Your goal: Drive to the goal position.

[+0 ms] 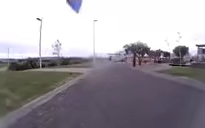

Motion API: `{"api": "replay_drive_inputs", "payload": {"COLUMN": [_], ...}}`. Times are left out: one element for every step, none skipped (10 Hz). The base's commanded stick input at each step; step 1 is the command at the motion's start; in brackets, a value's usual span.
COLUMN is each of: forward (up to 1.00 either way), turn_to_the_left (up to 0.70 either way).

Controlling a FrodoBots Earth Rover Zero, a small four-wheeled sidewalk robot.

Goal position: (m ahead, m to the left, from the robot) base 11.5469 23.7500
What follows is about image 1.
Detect pale street lamp pole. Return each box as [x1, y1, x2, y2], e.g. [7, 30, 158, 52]
[92, 19, 99, 65]
[35, 17, 44, 69]

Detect dark leafy tree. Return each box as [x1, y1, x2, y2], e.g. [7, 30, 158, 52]
[122, 41, 152, 68]
[172, 45, 190, 65]

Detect dark grey paved road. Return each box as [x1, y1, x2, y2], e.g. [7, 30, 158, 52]
[8, 62, 205, 128]

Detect pale side path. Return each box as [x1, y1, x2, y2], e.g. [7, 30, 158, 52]
[24, 67, 92, 74]

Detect bare thin tree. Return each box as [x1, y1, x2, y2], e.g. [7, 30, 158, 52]
[51, 39, 63, 58]

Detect blue flag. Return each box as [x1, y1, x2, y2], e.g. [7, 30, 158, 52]
[66, 0, 84, 14]

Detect pale concrete kerb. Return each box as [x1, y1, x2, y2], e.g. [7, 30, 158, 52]
[0, 71, 88, 128]
[131, 65, 205, 95]

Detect dark low hedge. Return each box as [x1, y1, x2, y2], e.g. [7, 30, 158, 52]
[8, 58, 81, 72]

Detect green grass verge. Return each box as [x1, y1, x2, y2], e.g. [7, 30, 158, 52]
[0, 63, 82, 122]
[158, 65, 205, 84]

